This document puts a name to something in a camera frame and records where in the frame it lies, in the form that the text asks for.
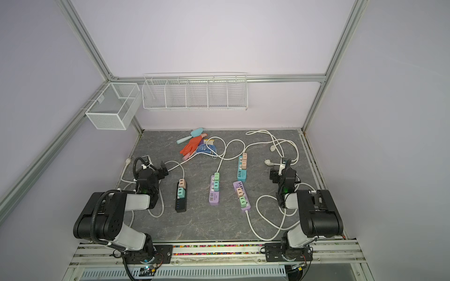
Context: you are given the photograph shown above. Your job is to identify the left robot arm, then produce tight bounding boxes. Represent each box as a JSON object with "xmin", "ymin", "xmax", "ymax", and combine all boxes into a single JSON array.
[{"xmin": 73, "ymin": 157, "xmax": 169, "ymax": 263}]

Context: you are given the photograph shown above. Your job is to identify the black power strip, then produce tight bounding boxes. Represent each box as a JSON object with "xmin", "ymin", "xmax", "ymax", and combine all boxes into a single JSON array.
[{"xmin": 175, "ymin": 185, "xmax": 187, "ymax": 213}]

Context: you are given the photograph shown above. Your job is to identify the teal usb charger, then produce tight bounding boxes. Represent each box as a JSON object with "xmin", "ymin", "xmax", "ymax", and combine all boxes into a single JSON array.
[{"xmin": 177, "ymin": 187, "xmax": 186, "ymax": 199}]

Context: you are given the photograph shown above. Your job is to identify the green charger on right strip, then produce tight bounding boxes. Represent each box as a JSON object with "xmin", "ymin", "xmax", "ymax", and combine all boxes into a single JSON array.
[{"xmin": 239, "ymin": 196, "xmax": 247, "ymax": 208}]

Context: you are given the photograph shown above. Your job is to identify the pink usb charger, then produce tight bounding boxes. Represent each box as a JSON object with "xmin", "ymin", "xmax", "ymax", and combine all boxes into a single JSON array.
[{"xmin": 178, "ymin": 179, "xmax": 186, "ymax": 189}]

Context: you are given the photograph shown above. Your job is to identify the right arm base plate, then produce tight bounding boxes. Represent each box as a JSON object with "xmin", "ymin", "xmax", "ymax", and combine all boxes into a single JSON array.
[{"xmin": 261, "ymin": 242, "xmax": 313, "ymax": 262}]

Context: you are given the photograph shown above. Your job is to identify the white cable of right strip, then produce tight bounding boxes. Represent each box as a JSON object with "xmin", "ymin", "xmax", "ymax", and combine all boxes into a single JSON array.
[{"xmin": 245, "ymin": 182, "xmax": 317, "ymax": 242}]

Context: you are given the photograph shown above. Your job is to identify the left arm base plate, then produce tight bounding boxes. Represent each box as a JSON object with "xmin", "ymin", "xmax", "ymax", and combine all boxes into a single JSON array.
[{"xmin": 123, "ymin": 244, "xmax": 173, "ymax": 265}]

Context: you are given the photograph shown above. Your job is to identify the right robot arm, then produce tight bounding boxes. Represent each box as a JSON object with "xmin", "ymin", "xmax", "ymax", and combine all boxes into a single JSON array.
[{"xmin": 270, "ymin": 167, "xmax": 343, "ymax": 261}]

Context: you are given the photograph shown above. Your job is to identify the teal power strip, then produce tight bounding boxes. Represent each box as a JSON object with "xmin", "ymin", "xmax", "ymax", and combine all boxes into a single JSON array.
[{"xmin": 237, "ymin": 155, "xmax": 247, "ymax": 182}]

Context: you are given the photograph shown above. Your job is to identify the white cable of middle strip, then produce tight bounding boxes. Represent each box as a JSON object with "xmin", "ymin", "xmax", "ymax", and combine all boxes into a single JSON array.
[{"xmin": 205, "ymin": 136, "xmax": 247, "ymax": 174}]

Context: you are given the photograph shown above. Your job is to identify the red rubber glove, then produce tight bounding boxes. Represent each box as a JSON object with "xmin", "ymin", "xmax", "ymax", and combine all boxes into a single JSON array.
[{"xmin": 180, "ymin": 133, "xmax": 207, "ymax": 160}]

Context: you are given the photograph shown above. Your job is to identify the teal spatula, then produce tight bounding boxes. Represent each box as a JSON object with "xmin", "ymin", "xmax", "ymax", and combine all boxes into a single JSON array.
[{"xmin": 176, "ymin": 128, "xmax": 203, "ymax": 144}]

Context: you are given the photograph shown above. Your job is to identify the white mesh basket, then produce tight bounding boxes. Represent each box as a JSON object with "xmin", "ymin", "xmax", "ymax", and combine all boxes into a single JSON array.
[{"xmin": 86, "ymin": 82, "xmax": 142, "ymax": 131}]

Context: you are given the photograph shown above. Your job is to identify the purple power strip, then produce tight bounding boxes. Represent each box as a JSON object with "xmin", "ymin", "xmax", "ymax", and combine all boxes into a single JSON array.
[
  {"xmin": 233, "ymin": 181, "xmax": 251, "ymax": 212},
  {"xmin": 209, "ymin": 175, "xmax": 220, "ymax": 206}
]

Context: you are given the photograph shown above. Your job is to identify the green charger on strip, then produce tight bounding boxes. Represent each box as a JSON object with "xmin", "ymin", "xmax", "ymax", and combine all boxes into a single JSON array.
[
  {"xmin": 239, "ymin": 196, "xmax": 247, "ymax": 208},
  {"xmin": 213, "ymin": 172, "xmax": 220, "ymax": 192}
]

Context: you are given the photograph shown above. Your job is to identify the white wire basket wide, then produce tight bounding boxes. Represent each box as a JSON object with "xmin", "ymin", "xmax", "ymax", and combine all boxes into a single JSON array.
[{"xmin": 141, "ymin": 72, "xmax": 248, "ymax": 111}]

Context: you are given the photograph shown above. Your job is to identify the purple power strip middle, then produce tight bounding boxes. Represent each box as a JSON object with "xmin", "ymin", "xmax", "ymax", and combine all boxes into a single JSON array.
[{"xmin": 209, "ymin": 175, "xmax": 220, "ymax": 206}]

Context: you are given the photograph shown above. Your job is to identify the aluminium rail front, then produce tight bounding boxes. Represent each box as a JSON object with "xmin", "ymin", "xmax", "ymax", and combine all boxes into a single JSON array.
[{"xmin": 69, "ymin": 240, "xmax": 367, "ymax": 268}]

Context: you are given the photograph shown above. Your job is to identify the purple power strip right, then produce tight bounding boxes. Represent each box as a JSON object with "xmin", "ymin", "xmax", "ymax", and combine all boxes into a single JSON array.
[{"xmin": 233, "ymin": 181, "xmax": 251, "ymax": 212}]

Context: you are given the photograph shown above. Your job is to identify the green charger on middle strip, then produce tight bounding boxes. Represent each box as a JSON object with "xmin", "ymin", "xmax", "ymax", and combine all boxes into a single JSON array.
[{"xmin": 213, "ymin": 172, "xmax": 220, "ymax": 192}]

